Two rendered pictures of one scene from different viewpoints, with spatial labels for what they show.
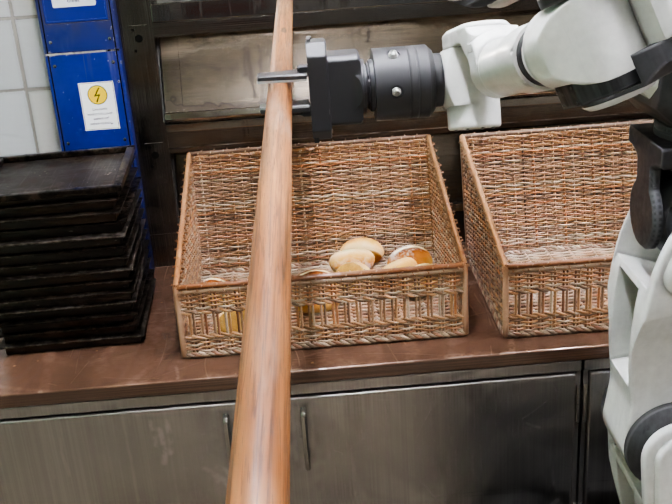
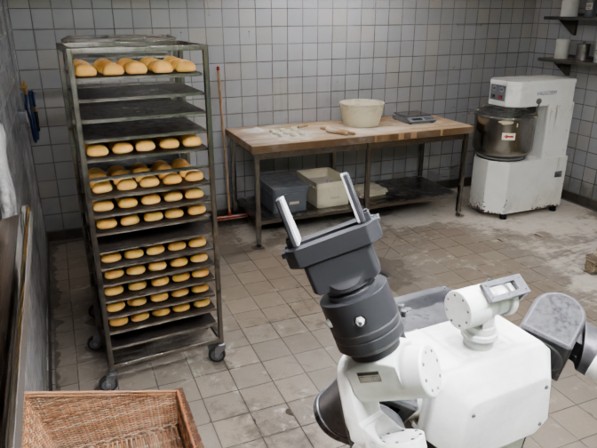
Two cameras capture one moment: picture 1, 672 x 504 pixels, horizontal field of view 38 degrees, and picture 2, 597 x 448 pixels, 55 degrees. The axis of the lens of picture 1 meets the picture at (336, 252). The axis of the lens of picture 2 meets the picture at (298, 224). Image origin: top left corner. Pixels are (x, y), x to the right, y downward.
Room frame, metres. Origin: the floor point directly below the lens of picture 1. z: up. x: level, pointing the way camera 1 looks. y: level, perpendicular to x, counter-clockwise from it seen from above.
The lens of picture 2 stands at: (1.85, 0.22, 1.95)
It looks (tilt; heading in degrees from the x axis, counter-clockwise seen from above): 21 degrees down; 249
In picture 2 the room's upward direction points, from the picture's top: straight up
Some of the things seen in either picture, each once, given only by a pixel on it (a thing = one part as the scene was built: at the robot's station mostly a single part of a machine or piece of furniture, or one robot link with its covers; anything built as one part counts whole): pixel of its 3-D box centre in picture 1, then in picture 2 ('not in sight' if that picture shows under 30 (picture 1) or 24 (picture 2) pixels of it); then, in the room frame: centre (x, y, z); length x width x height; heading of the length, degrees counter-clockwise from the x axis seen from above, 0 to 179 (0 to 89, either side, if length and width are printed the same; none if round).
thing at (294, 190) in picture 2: not in sight; (282, 192); (0.19, -4.55, 0.35); 0.50 x 0.36 x 0.24; 92
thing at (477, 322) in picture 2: not in sight; (480, 309); (1.25, -0.47, 1.46); 0.10 x 0.07 x 0.09; 6
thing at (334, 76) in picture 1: (358, 86); not in sight; (1.17, -0.04, 1.19); 0.12 x 0.10 x 0.13; 91
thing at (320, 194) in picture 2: not in sight; (322, 187); (-0.23, -4.56, 0.35); 0.50 x 0.36 x 0.24; 93
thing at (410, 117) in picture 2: not in sight; (413, 116); (-1.22, -4.64, 0.94); 0.32 x 0.30 x 0.07; 92
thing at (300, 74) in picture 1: (282, 73); not in sight; (1.17, 0.05, 1.21); 0.06 x 0.03 x 0.02; 91
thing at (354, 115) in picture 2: not in sight; (361, 113); (-0.65, -4.66, 1.01); 0.43 x 0.42 x 0.21; 2
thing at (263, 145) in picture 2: not in sight; (349, 173); (-0.51, -4.57, 0.45); 2.20 x 0.80 x 0.90; 2
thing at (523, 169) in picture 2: not in sight; (514, 146); (-2.14, -4.22, 0.66); 0.92 x 0.59 x 1.32; 2
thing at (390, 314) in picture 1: (316, 236); not in sight; (1.87, 0.04, 0.72); 0.56 x 0.49 x 0.28; 92
